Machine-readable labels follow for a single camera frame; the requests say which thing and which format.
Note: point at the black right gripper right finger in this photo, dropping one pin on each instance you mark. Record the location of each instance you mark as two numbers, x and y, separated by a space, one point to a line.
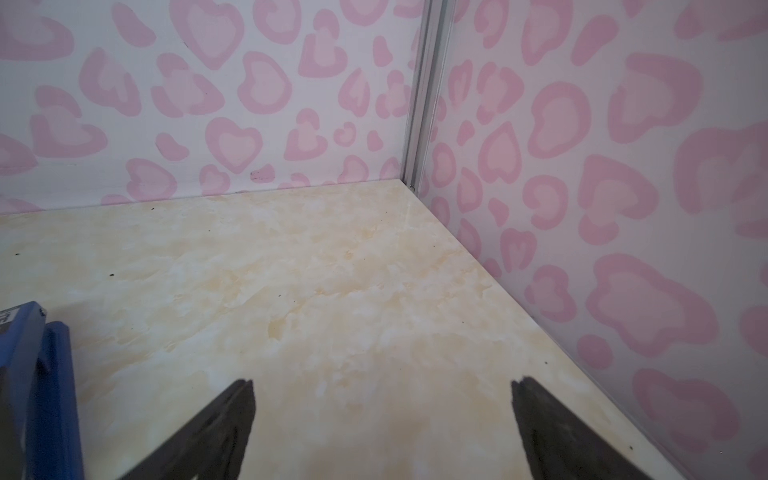
558 444

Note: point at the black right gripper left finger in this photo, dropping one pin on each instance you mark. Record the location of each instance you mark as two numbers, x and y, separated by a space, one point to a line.
211 445

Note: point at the aluminium corner post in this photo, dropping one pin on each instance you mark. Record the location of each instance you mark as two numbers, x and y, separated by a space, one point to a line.
433 39

